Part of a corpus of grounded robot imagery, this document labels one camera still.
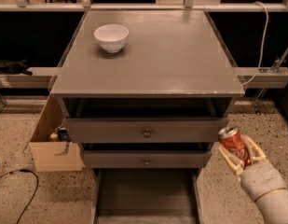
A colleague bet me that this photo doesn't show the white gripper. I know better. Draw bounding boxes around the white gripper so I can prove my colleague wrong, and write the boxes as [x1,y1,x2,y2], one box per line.
[218,135,287,202]

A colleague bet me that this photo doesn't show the red coke can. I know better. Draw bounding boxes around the red coke can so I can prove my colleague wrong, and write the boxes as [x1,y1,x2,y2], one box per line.
[218,126,251,169]

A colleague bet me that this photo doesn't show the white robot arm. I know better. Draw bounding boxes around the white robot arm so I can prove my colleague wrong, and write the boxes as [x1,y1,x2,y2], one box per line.
[218,135,288,224]

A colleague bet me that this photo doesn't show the grey drawer cabinet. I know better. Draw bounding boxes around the grey drawer cabinet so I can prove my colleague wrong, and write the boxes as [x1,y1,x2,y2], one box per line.
[48,8,246,224]

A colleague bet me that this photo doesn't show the grey bottom drawer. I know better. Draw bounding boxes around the grey bottom drawer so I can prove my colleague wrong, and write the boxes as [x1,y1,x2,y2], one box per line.
[89,169,204,224]

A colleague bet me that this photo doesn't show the grey drawer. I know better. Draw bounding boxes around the grey drawer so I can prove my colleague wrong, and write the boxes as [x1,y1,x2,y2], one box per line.
[64,118,228,143]
[83,150,212,169]
[89,169,204,224]

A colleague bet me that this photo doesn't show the grey middle drawer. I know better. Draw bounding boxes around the grey middle drawer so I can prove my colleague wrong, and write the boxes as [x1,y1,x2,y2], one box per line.
[83,150,212,169]

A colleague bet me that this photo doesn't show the grey top drawer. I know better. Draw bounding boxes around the grey top drawer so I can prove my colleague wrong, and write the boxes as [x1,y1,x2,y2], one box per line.
[64,118,228,143]

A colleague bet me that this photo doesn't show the white ceramic bowl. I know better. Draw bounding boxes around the white ceramic bowl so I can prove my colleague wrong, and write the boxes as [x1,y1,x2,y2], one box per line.
[94,24,129,53]

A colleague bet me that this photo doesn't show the items inside cardboard box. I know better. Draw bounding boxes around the items inside cardboard box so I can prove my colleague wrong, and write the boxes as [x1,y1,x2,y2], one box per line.
[49,128,71,142]

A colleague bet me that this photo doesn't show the cardboard box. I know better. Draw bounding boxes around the cardboard box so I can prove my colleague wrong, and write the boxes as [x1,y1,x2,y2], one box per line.
[29,97,84,172]

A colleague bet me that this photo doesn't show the black object on ledge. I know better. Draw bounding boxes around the black object on ledge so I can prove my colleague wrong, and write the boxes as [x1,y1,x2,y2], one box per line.
[0,60,33,76]

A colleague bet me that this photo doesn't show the white hanging cable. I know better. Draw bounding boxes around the white hanging cable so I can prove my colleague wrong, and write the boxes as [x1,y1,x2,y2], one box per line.
[241,1,270,87]

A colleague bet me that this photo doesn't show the black floor cable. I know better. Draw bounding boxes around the black floor cable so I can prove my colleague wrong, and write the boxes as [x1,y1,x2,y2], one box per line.
[0,168,39,224]

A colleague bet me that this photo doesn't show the metal rail frame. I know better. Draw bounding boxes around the metal rail frame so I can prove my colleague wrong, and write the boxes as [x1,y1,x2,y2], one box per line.
[0,0,288,12]

